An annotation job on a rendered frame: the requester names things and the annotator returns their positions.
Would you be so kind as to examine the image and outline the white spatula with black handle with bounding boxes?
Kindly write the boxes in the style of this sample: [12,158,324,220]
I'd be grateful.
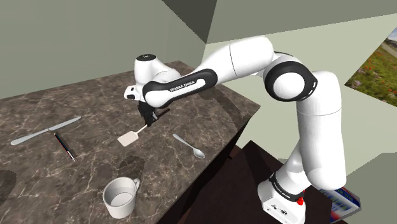
[117,108,171,148]

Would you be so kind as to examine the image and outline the silver spoon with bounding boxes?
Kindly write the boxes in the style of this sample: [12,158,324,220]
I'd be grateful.
[172,133,206,159]

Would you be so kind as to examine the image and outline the black pen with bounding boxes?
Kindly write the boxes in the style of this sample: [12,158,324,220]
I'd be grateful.
[53,132,78,162]

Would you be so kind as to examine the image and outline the white mug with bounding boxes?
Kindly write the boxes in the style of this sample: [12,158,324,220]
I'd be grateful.
[102,176,141,220]

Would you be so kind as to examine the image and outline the silver table knife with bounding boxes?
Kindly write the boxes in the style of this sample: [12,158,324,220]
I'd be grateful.
[10,116,82,146]

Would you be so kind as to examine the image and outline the dark robot stand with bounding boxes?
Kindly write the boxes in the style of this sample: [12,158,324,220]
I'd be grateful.
[183,140,349,224]

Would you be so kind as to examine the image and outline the blue and white box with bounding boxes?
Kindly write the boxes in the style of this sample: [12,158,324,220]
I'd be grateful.
[319,186,362,223]

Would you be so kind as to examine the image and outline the flower meadow wall picture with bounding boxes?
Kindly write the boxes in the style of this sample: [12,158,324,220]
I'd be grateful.
[344,26,397,108]

